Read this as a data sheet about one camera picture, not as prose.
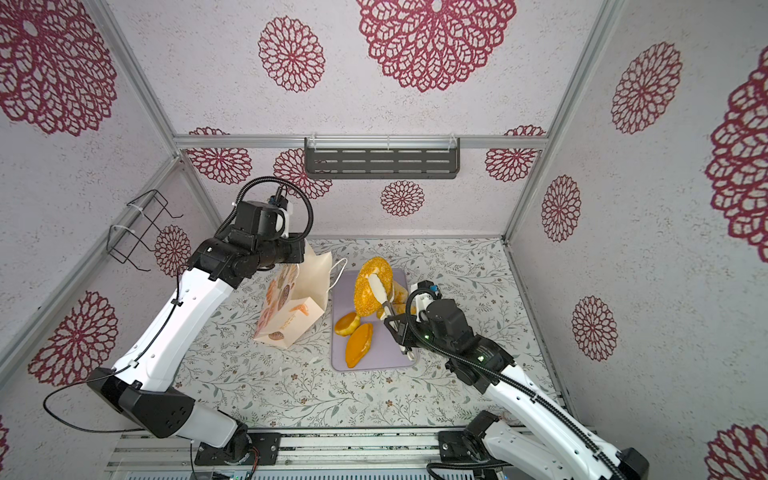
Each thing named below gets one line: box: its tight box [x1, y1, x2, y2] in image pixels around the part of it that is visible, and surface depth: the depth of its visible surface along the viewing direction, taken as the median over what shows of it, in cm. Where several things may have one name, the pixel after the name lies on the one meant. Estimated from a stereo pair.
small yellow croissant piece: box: [334, 312, 361, 337], surface depth 93 cm
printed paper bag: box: [254, 240, 333, 349], surface depth 83 cm
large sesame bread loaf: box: [354, 256, 393, 317], surface depth 78 cm
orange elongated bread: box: [346, 323, 373, 369], surface depth 89 cm
